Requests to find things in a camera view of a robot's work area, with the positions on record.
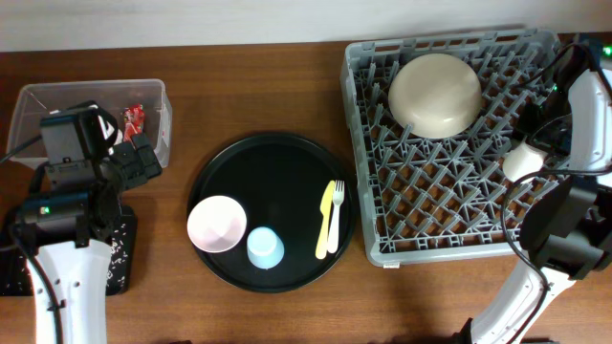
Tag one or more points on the white plastic fork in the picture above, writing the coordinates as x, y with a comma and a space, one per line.
337, 200

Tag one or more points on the pink bowl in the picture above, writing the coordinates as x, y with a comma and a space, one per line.
216, 224

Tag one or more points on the rectangular black tray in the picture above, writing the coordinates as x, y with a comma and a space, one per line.
119, 258

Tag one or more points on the red snack wrapper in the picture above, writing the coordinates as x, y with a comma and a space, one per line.
134, 117

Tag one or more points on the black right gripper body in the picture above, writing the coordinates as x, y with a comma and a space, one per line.
545, 125

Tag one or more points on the yellow plastic knife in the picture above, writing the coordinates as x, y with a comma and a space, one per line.
324, 208

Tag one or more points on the light blue cup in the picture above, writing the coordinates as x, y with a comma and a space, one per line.
264, 248

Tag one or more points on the clear plastic waste bin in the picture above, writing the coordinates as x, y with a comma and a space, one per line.
37, 101

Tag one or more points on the round black tray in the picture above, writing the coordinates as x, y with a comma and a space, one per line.
279, 179

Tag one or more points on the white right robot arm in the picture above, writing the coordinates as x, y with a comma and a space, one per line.
566, 234

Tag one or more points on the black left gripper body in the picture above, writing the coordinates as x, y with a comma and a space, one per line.
137, 167

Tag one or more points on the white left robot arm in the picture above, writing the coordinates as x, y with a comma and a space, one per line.
79, 233

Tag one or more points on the beige plate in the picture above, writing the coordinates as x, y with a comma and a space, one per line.
437, 95

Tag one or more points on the rice grains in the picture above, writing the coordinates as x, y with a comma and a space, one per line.
117, 248

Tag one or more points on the white cup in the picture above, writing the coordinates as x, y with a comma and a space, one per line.
523, 160

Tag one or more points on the grey dishwasher rack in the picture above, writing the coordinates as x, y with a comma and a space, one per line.
428, 200

